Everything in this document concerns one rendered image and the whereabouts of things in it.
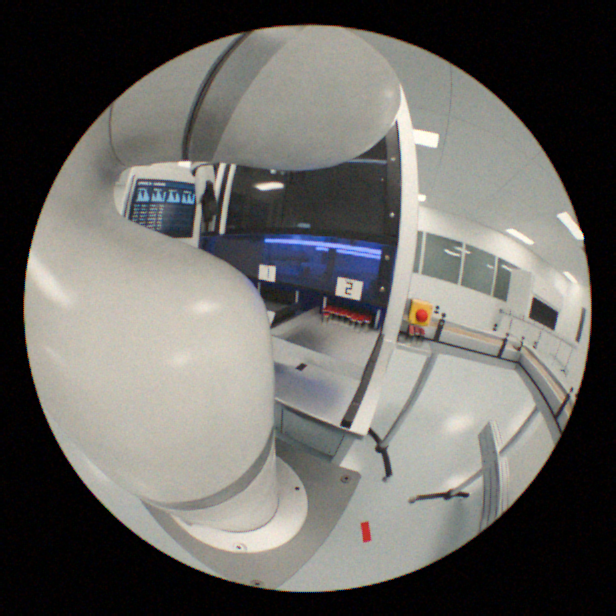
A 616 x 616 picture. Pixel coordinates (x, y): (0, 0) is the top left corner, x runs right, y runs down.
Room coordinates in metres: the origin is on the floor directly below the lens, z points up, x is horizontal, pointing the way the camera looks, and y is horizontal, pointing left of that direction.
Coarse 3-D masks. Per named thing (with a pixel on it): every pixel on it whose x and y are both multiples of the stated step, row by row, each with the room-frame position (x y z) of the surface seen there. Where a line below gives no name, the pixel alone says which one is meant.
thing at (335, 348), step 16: (288, 320) 0.53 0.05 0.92; (304, 320) 0.62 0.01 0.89; (320, 320) 0.65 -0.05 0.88; (272, 336) 0.41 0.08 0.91; (288, 336) 0.49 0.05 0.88; (304, 336) 0.50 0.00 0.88; (320, 336) 0.52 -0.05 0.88; (336, 336) 0.53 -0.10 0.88; (352, 336) 0.54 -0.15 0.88; (368, 336) 0.55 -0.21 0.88; (288, 352) 0.39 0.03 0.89; (304, 352) 0.37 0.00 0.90; (320, 352) 0.36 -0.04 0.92; (336, 352) 0.43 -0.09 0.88; (352, 352) 0.43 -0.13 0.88; (368, 352) 0.44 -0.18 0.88; (336, 368) 0.34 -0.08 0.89; (352, 368) 0.33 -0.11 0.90
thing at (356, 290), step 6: (342, 282) 0.61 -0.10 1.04; (354, 282) 0.60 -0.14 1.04; (360, 282) 0.59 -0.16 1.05; (336, 288) 0.62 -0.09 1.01; (342, 288) 0.61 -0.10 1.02; (354, 288) 0.60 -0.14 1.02; (360, 288) 0.59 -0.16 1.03; (336, 294) 0.62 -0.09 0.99; (342, 294) 0.61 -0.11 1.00; (354, 294) 0.59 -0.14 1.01; (360, 294) 0.59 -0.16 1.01
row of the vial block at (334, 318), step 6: (324, 312) 0.65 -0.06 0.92; (330, 312) 0.64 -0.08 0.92; (336, 312) 0.63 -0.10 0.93; (342, 312) 0.63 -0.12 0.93; (330, 318) 0.64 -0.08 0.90; (336, 318) 0.63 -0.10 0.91; (342, 318) 0.62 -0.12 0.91; (348, 318) 0.61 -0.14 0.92; (360, 318) 0.59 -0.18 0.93; (366, 318) 0.60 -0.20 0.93; (336, 324) 0.63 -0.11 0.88; (342, 324) 0.62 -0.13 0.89; (348, 324) 0.61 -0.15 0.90; (366, 324) 0.58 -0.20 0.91; (366, 330) 0.58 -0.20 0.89
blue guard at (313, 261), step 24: (216, 240) 0.92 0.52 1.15; (240, 240) 0.83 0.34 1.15; (264, 240) 0.77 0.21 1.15; (288, 240) 0.72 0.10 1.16; (312, 240) 0.67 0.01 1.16; (336, 240) 0.63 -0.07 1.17; (240, 264) 0.83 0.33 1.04; (264, 264) 0.76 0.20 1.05; (288, 264) 0.71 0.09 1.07; (312, 264) 0.67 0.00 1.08; (336, 264) 0.63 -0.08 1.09; (360, 264) 0.59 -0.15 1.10; (384, 264) 0.56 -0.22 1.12; (384, 288) 0.56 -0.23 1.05
